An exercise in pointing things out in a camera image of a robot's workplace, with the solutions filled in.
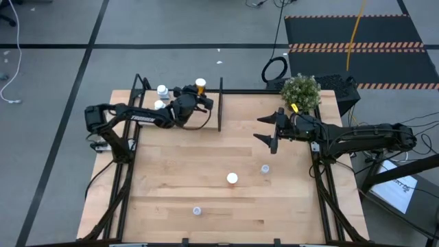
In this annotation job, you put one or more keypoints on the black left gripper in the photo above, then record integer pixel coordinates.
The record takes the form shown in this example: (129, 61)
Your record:
(185, 106)

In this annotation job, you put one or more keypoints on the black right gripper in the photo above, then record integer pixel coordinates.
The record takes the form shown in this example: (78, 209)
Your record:
(298, 127)

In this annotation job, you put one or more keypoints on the white medicine bottle blue label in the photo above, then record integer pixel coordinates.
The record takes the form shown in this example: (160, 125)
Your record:
(158, 104)
(162, 91)

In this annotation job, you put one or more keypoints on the large orange pill bottle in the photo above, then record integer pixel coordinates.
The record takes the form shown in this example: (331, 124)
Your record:
(232, 178)
(200, 82)

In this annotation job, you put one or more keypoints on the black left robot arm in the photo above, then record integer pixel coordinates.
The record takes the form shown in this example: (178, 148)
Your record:
(142, 119)

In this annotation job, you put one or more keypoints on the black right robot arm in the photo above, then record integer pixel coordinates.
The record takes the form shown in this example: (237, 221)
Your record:
(360, 137)

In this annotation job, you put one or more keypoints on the yellow tape tag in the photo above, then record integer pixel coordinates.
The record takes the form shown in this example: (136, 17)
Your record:
(294, 108)

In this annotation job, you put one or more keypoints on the green potted plant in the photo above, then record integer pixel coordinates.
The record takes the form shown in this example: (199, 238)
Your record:
(301, 92)

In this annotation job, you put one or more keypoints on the black floor mat hazard stripes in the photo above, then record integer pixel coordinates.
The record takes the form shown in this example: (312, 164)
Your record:
(326, 31)

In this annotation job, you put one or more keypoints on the black support beam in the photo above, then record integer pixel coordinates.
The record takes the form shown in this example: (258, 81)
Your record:
(401, 171)

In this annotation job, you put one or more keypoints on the black office chair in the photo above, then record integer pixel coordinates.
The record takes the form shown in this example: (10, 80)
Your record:
(7, 19)

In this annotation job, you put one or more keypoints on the wooden shelf black metal frame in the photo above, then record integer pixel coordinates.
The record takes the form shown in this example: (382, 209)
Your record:
(212, 116)

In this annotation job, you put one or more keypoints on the black aluminium table frame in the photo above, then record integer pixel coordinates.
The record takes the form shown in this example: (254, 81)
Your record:
(254, 91)

